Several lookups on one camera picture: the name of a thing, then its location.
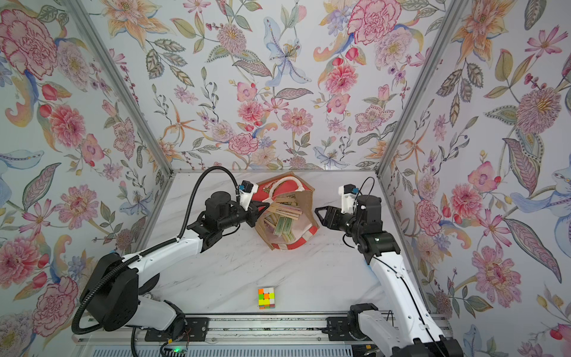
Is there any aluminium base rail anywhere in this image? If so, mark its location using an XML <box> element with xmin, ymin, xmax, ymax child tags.
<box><xmin>70</xmin><ymin>311</ymin><xmax>451</xmax><ymax>347</ymax></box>

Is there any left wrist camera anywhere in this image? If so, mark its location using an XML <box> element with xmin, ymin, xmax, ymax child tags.
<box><xmin>238</xmin><ymin>180</ymin><xmax>259</xmax><ymax>211</ymax></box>

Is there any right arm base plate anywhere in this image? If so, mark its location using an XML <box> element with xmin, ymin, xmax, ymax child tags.
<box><xmin>321</xmin><ymin>316</ymin><xmax>357</xmax><ymax>342</ymax></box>

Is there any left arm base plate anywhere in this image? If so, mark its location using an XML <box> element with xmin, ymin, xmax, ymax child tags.
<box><xmin>144</xmin><ymin>317</ymin><xmax>210</xmax><ymax>342</ymax></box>

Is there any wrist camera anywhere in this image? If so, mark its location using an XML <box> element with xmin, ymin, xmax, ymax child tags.
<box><xmin>338</xmin><ymin>184</ymin><xmax>359</xmax><ymax>214</ymax></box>
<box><xmin>238</xmin><ymin>180</ymin><xmax>259</xmax><ymax>211</ymax></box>

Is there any rubik's cube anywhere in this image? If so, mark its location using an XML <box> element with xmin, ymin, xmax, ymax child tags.
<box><xmin>257</xmin><ymin>287</ymin><xmax>276</xmax><ymax>309</ymax></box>

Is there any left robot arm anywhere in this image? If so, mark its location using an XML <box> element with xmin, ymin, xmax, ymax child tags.
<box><xmin>71</xmin><ymin>191</ymin><xmax>270</xmax><ymax>339</ymax></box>

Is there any black corrugated cable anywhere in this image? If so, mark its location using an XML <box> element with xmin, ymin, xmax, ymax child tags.
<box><xmin>70</xmin><ymin>166</ymin><xmax>242</xmax><ymax>357</ymax></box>

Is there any pink green folding fan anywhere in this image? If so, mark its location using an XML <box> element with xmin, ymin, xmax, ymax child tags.
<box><xmin>267</xmin><ymin>202</ymin><xmax>303</xmax><ymax>220</ymax></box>

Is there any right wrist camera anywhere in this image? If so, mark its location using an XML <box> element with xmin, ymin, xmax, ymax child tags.
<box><xmin>338</xmin><ymin>184</ymin><xmax>359</xmax><ymax>214</ymax></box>

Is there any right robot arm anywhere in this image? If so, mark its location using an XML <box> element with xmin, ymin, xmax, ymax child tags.
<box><xmin>315</xmin><ymin>193</ymin><xmax>463</xmax><ymax>356</ymax></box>

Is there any red burlap tote bag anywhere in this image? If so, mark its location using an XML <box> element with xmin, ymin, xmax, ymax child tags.
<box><xmin>254</xmin><ymin>172</ymin><xmax>319</xmax><ymax>251</ymax></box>

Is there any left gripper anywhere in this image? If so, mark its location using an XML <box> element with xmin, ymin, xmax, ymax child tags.
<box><xmin>217</xmin><ymin>201</ymin><xmax>270</xmax><ymax>231</ymax></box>

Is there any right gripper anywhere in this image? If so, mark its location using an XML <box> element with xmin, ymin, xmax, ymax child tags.
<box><xmin>317</xmin><ymin>208</ymin><xmax>366</xmax><ymax>242</ymax></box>

